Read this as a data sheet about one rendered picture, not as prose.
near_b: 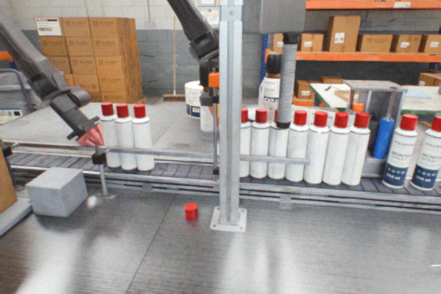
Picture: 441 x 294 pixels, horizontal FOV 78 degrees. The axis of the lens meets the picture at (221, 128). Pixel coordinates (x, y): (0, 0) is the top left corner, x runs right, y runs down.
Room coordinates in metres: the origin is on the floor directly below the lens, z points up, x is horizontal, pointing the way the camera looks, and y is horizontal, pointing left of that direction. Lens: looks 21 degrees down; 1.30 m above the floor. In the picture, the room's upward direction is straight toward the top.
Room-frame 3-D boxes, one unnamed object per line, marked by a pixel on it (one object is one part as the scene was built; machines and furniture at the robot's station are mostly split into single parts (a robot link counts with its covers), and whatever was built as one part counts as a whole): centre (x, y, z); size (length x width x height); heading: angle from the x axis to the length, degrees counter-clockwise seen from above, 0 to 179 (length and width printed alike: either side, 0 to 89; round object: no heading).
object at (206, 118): (1.01, 0.04, 1.03); 0.09 x 0.09 x 0.30
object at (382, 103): (0.76, -0.43, 1.01); 0.14 x 0.13 x 0.26; 82
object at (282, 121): (0.60, -0.15, 1.18); 0.04 x 0.04 x 0.21
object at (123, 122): (0.76, 0.29, 0.98); 0.05 x 0.05 x 0.20
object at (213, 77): (0.67, 0.00, 1.05); 0.10 x 0.04 x 0.33; 172
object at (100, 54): (4.23, 1.91, 0.70); 1.20 x 0.82 x 1.39; 89
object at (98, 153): (0.70, 0.34, 0.91); 0.07 x 0.03 x 0.16; 172
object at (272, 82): (1.29, -0.25, 1.04); 0.09 x 0.09 x 0.29
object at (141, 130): (0.75, 0.24, 0.98); 0.05 x 0.05 x 0.20
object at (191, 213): (0.58, 0.08, 0.85); 0.03 x 0.03 x 0.03
